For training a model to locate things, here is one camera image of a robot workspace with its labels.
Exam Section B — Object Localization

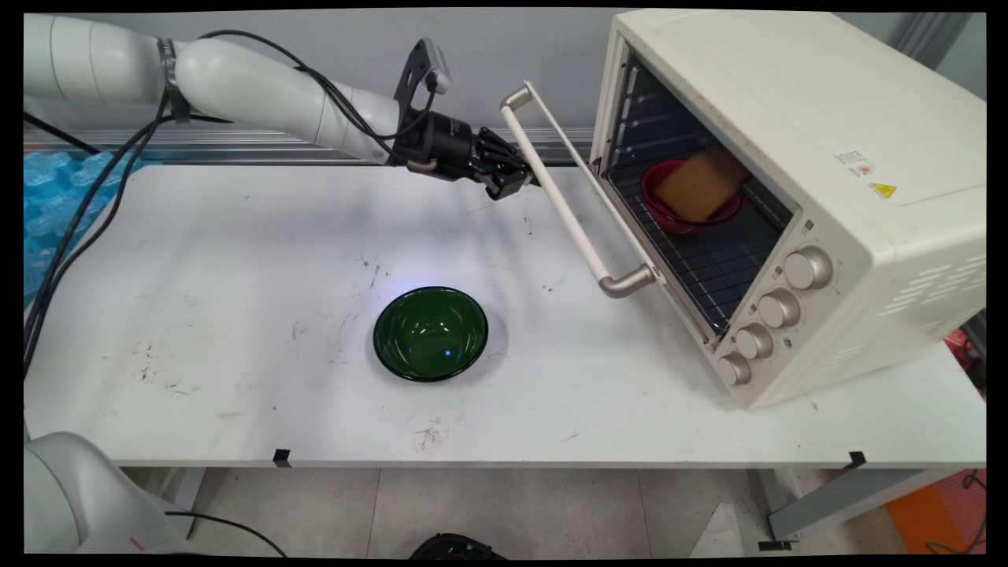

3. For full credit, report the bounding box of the red object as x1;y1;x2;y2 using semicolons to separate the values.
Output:
944;328;979;372

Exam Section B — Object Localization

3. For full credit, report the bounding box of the red bowl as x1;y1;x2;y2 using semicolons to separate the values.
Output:
641;160;743;236

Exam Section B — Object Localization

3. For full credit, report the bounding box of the cream toaster oven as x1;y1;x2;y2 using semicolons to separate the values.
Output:
589;9;987;410

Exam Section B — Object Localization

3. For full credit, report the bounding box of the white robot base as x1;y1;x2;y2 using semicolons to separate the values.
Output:
24;431;194;557

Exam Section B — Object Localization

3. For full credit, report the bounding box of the blue bubble wrap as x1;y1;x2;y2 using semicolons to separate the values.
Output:
24;150;150;309

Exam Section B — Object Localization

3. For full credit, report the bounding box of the grey table leg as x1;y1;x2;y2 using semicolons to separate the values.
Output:
118;466;208;513
758;468;950;546

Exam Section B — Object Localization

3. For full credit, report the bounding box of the aluminium rail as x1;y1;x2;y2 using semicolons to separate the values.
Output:
24;126;596;167

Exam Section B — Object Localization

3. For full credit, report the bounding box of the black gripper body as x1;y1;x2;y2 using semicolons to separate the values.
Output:
392;112;485;183

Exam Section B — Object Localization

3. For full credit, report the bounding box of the green enamel bowl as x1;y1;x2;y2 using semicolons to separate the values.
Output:
372;286;490;384

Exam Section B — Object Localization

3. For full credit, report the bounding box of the large silver oven knob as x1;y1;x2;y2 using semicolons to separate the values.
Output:
784;246;834;291

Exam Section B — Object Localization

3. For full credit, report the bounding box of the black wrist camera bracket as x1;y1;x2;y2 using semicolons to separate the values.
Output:
393;36;453;128

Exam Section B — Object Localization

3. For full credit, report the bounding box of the cream glass oven door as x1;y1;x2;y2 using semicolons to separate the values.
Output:
499;80;722;349

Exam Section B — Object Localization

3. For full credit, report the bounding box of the orange floor mat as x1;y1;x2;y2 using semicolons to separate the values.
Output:
885;469;987;557

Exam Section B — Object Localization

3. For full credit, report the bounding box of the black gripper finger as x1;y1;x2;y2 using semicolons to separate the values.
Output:
476;126;528;171
480;161;541;202

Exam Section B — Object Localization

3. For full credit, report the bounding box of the tan toast slice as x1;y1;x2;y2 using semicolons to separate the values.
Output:
655;148;750;224

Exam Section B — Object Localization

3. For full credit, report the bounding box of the black floor object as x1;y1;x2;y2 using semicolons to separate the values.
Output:
408;533;506;561

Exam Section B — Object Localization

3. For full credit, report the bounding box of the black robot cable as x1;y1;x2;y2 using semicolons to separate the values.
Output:
24;29;443;380

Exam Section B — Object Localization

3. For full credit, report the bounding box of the wire oven rack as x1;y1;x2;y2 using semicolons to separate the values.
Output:
610;161;793;332

